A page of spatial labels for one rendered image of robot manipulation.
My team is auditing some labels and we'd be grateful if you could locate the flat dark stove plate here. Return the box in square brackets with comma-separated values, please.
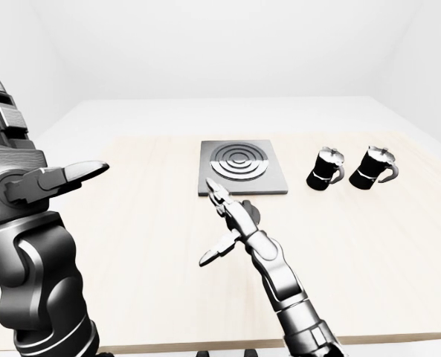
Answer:
[196, 139, 289, 198]

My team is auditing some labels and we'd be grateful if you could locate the silver robot left hand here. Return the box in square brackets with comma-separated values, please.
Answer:
[0, 69, 111, 234]

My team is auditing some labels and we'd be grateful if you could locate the black moka pot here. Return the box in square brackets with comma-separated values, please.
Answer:
[348, 145, 400, 190]
[306, 147, 346, 191]

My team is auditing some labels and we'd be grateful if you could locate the silver robot right hand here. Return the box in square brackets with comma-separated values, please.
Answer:
[198, 177, 259, 268]

